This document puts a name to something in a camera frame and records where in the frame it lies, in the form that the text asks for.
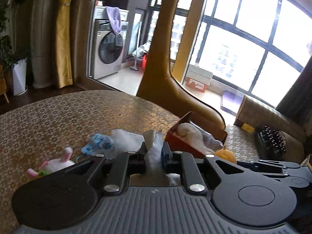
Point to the red rectangular storage box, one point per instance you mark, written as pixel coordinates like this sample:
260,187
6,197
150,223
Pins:
176,144

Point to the beige sofa armrest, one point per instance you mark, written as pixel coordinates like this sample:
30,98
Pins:
257,115

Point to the white box on balcony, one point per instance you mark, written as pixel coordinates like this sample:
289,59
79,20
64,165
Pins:
199,74

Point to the white bunny plush toy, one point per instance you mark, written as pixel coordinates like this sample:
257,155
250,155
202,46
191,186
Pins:
54,165

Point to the green potted tree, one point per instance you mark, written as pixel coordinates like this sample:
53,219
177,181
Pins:
8,55

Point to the yellow giraffe figure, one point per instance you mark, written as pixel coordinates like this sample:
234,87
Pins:
158,85

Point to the red cardboard box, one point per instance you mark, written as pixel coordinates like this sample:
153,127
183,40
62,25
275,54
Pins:
194,84

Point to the white tissue pack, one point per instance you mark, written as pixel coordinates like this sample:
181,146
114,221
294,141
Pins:
121,141

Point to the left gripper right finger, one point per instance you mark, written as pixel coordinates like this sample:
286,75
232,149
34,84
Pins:
171,161

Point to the blue cartoon face mask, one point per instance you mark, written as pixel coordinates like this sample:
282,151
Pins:
97,145

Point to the wooden drawer cabinet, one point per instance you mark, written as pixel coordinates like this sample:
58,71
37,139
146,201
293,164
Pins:
3,84

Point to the white plant pot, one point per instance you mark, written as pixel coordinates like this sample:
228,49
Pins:
19,77

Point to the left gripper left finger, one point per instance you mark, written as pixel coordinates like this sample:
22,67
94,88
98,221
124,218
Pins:
133,162

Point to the black ribbed object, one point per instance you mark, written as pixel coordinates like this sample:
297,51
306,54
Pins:
270,144

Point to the clear plastic bag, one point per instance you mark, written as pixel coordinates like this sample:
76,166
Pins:
154,143

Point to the white tower air conditioner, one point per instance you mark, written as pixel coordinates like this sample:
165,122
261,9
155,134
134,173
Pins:
41,42

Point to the yellow curtain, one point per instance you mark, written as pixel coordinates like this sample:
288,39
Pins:
62,40

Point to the purple towel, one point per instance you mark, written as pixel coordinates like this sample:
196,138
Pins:
113,14

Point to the orange plush toy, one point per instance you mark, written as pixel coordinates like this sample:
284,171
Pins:
226,154

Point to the white soft cloth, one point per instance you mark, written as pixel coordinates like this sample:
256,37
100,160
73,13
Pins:
198,139

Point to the white washing machine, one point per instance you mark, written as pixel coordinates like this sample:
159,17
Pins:
107,47

